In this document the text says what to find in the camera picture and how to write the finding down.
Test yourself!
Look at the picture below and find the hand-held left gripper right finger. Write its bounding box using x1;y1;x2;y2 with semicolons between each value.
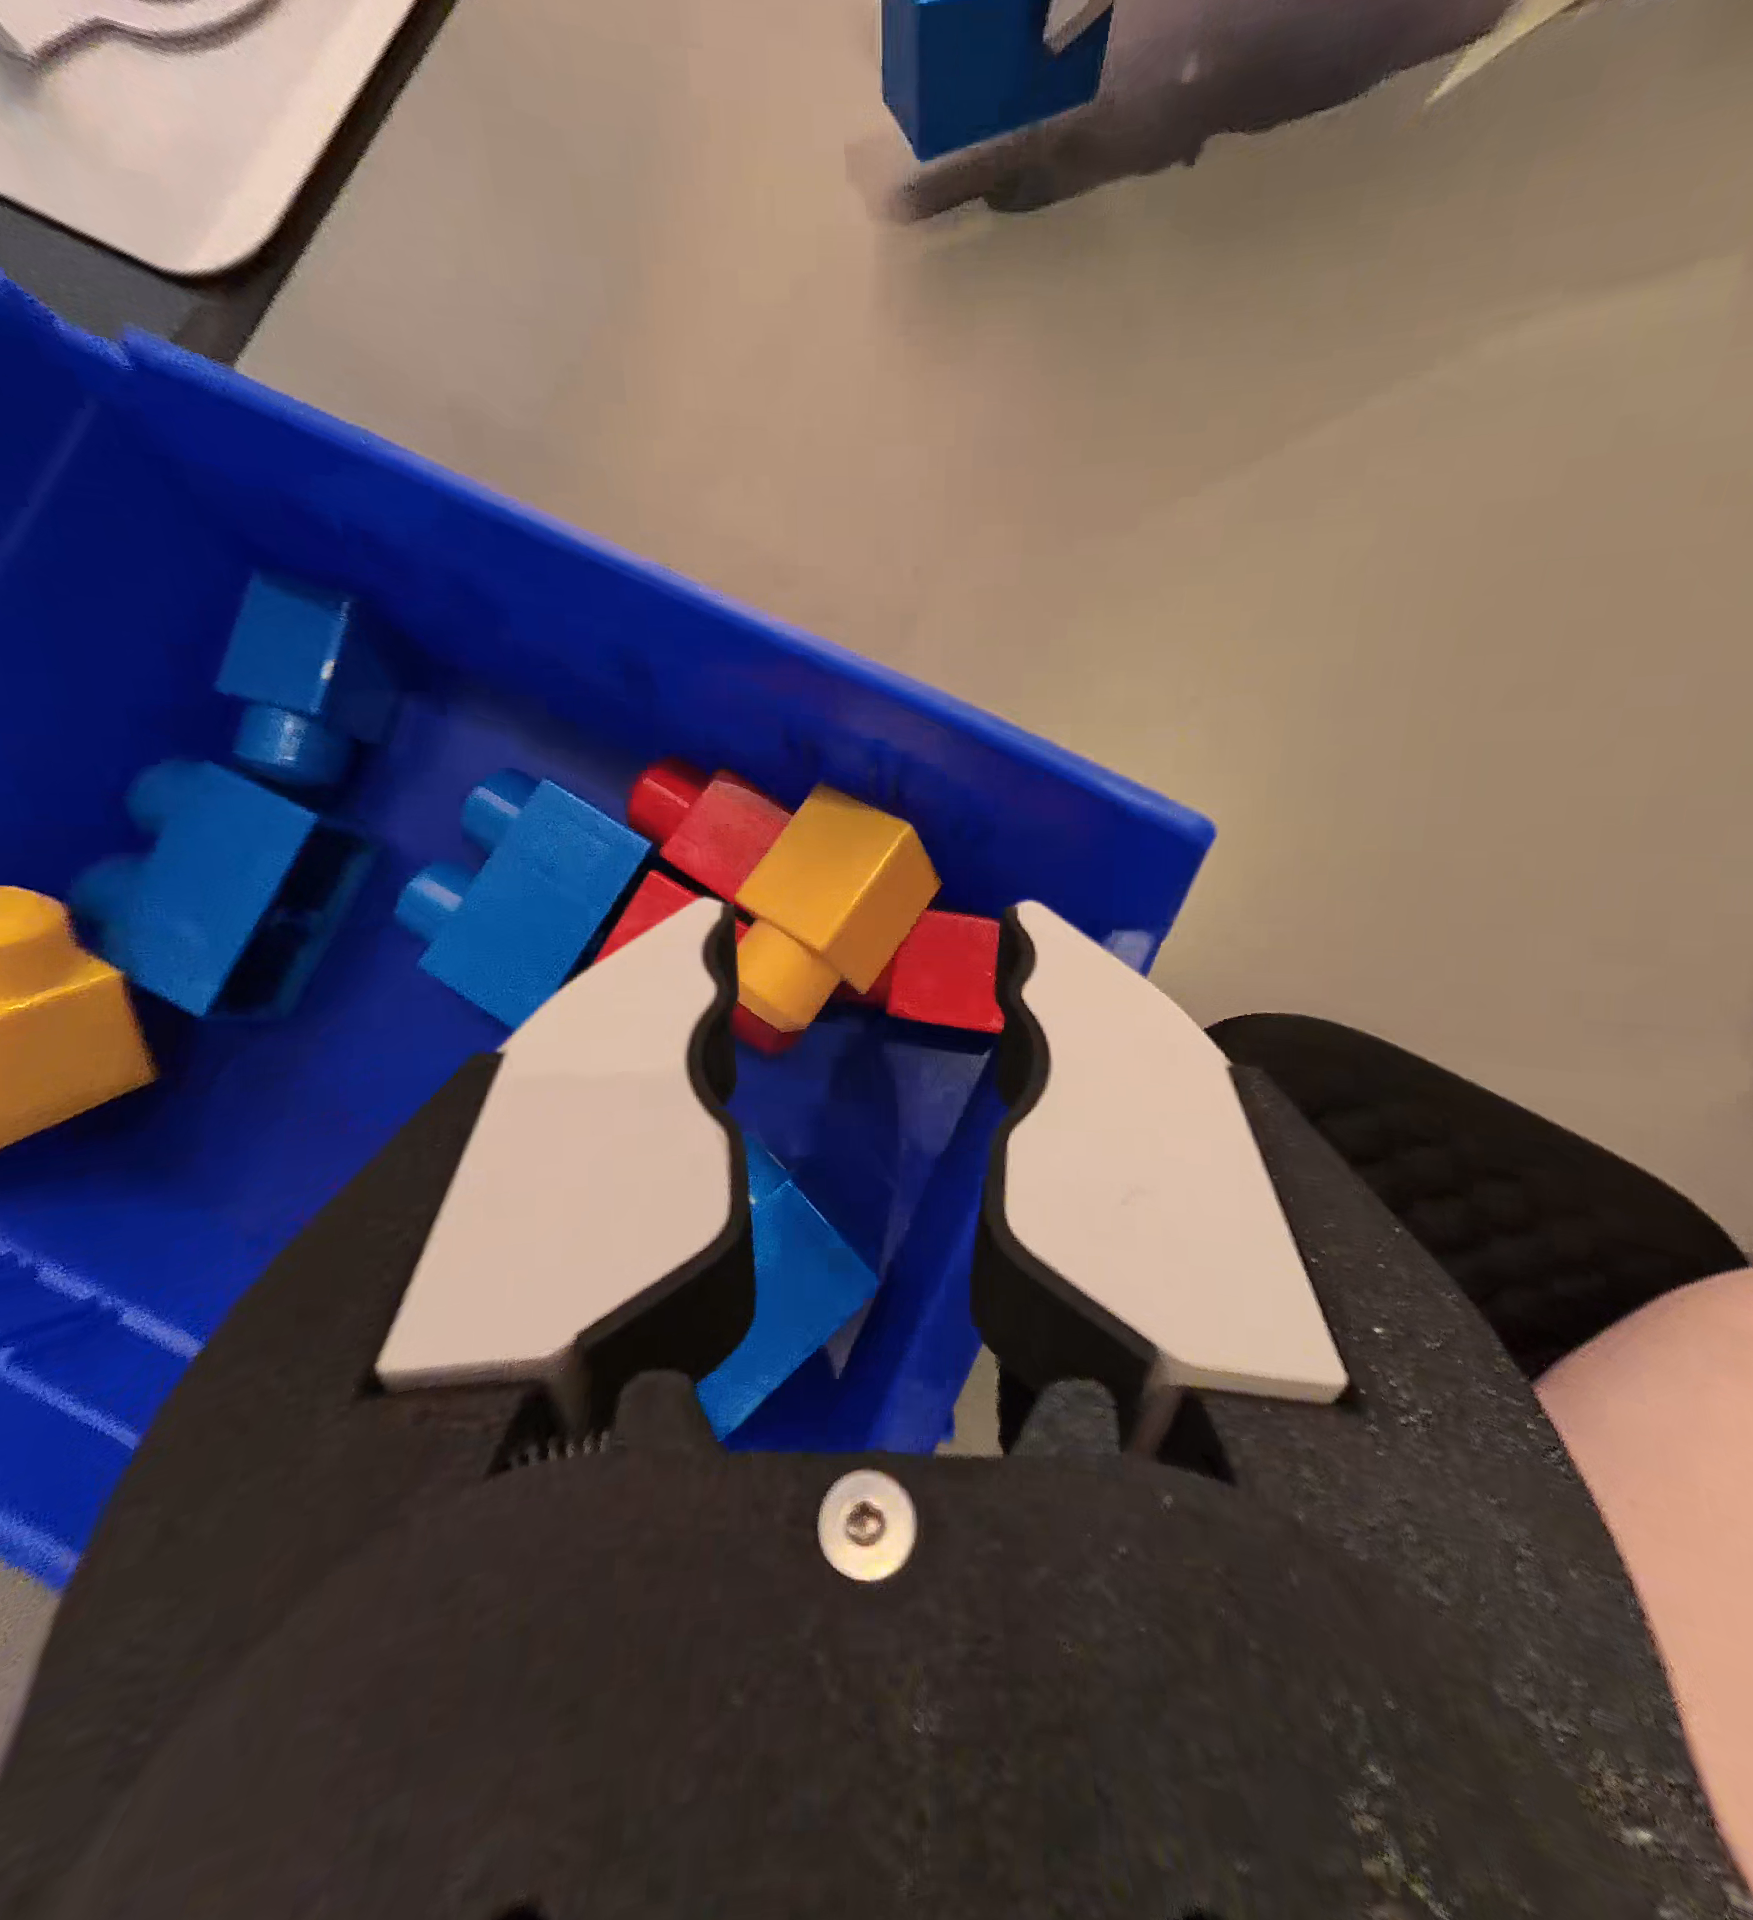
973;899;1353;1447

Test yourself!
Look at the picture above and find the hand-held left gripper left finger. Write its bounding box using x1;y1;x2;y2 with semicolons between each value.
373;899;754;1434

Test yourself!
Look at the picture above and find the blue plastic bin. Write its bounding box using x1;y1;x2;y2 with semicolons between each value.
0;262;1217;1590

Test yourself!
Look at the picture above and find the blue two-stud mega block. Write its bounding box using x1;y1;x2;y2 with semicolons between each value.
396;768;655;1028

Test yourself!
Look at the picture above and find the orange two-stud mega block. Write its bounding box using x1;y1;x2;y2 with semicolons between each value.
0;885;157;1187

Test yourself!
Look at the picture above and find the black wrist rest pad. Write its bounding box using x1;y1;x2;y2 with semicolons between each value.
1206;1011;1750;1382

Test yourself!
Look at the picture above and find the white stand base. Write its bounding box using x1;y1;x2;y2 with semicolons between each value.
0;0;420;277

